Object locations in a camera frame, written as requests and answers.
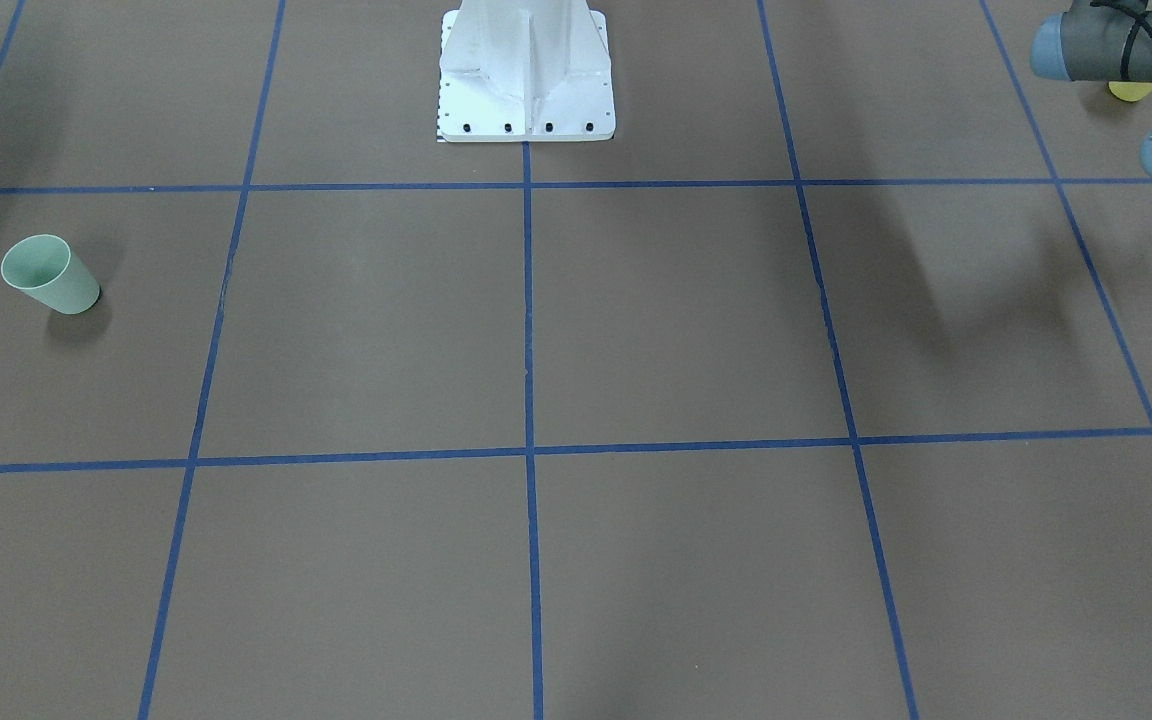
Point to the yellow plastic cup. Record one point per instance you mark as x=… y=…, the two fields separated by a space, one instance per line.
x=1126 y=91

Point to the light green plastic cup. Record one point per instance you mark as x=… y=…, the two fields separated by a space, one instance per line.
x=45 y=268

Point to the brown paper table mat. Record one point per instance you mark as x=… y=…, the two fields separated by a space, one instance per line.
x=823 y=390

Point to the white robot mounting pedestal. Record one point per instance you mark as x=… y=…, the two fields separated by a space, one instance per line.
x=525 y=71

